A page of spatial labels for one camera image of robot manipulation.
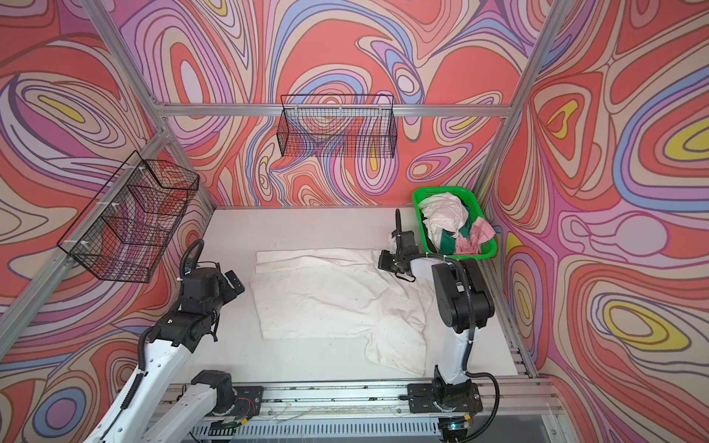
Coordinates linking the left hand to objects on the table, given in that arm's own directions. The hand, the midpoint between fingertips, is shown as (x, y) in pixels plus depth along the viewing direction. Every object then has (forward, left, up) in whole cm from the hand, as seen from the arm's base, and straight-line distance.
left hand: (228, 280), depth 78 cm
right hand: (+16, -47, -17) cm, 52 cm away
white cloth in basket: (+31, -69, -5) cm, 76 cm away
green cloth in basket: (+21, -70, -9) cm, 74 cm away
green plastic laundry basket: (+46, -85, -10) cm, 97 cm away
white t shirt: (+4, -32, -17) cm, 36 cm away
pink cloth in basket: (+25, -83, -9) cm, 87 cm away
